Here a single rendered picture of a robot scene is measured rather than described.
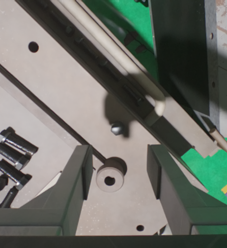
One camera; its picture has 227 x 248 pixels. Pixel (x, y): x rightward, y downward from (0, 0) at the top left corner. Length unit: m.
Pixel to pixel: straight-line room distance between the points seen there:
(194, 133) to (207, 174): 1.67
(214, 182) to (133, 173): 1.91
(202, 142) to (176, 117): 0.09
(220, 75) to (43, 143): 0.37
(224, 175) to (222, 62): 1.81
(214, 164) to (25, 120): 1.93
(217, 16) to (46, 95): 0.35
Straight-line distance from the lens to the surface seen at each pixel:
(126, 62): 0.36
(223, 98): 0.46
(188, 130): 0.43
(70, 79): 0.26
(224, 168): 2.14
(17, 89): 0.27
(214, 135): 0.44
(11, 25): 0.29
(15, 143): 0.29
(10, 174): 0.31
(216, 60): 0.45
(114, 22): 1.67
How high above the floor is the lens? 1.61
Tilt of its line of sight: 75 degrees down
